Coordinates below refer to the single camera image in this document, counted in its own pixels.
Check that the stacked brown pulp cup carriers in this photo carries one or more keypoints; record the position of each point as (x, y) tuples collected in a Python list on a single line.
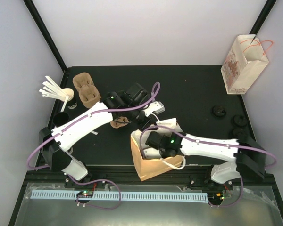
[(87, 91)]

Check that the bundle of white wrapped straws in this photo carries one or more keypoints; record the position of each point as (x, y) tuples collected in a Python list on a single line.
[(52, 90)]

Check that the small green circuit board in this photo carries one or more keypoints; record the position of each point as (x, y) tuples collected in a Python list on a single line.
[(85, 194)]

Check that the left black corner post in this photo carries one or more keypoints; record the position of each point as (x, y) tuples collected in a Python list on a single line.
[(45, 33)]

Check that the right black corner post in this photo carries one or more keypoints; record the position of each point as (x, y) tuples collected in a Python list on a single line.
[(268, 6)]

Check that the white printed paper bag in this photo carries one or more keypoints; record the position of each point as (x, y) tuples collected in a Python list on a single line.
[(244, 63)]

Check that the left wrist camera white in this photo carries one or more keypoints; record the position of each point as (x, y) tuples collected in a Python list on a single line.
[(156, 108)]

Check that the black paper cup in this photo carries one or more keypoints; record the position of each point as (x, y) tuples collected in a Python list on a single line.
[(60, 119)]

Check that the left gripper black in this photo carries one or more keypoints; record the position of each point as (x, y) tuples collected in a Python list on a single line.
[(143, 126)]

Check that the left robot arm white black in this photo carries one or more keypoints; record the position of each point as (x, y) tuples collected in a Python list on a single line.
[(136, 104)]

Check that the paper cup holding stirrers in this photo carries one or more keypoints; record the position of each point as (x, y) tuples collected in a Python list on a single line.
[(72, 103)]

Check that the light blue cable duct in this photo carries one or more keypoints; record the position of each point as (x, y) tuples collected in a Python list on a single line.
[(123, 196)]

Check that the black aluminium frame rail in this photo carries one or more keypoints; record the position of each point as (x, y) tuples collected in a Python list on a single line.
[(190, 176)]

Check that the black corner post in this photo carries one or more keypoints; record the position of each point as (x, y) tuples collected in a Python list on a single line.
[(268, 6), (45, 33)]

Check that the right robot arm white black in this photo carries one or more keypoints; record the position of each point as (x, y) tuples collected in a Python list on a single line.
[(240, 158)]

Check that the brown paper bag white handles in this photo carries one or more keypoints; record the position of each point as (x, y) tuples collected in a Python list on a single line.
[(155, 160)]

